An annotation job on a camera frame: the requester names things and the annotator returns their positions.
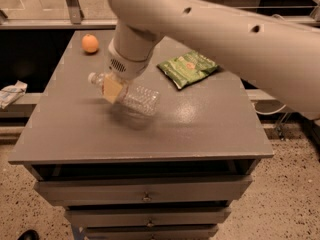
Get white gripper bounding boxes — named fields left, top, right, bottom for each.
left=103, top=20, right=163, bottom=104

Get clear plastic water bottle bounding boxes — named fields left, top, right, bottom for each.
left=88, top=72, right=160, bottom=116

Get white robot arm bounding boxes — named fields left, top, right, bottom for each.
left=107, top=0, right=320, bottom=122

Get orange fruit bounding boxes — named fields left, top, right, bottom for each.
left=81, top=34, right=99, bottom=53

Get green chip bag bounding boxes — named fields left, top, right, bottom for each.
left=157, top=51, right=219, bottom=90

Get white wrapped packet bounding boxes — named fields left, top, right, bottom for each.
left=0, top=81, right=28, bottom=109

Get grey drawer cabinet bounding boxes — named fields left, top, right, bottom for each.
left=9, top=32, right=273, bottom=240

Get top drawer knob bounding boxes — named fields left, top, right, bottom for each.
left=142, top=192, right=152, bottom=203

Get drawer knob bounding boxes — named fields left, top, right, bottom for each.
left=146, top=219, right=155, bottom=228
left=142, top=192, right=152, bottom=203

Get middle drawer knob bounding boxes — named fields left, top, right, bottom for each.
left=146, top=219, right=155, bottom=228

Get black shoe tip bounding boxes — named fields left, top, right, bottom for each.
left=17, top=230, right=39, bottom=240

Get metal railing frame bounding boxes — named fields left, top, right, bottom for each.
left=0, top=0, right=320, bottom=29

